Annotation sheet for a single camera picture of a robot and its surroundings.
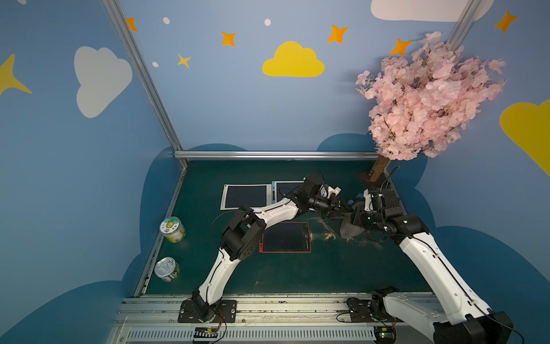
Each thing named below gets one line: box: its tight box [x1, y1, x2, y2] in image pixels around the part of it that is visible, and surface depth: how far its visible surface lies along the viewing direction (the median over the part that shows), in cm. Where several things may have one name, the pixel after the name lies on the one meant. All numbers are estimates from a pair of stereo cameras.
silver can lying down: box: [153, 256, 181, 283], surface depth 80 cm
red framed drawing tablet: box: [259, 221, 312, 253], surface depth 93 cm
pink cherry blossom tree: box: [356, 31, 508, 184], surface depth 73 cm
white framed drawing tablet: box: [219, 183, 273, 211], surface depth 110 cm
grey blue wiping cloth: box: [339, 212, 365, 239], surface depth 80 cm
